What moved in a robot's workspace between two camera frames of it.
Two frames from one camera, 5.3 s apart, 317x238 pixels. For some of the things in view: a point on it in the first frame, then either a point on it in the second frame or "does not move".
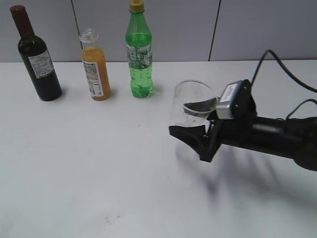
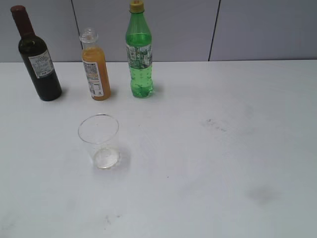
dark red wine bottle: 44,75 does not move
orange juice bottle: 94,61 does not move
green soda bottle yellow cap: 138,42 does not move
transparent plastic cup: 194,103 -> 100,132
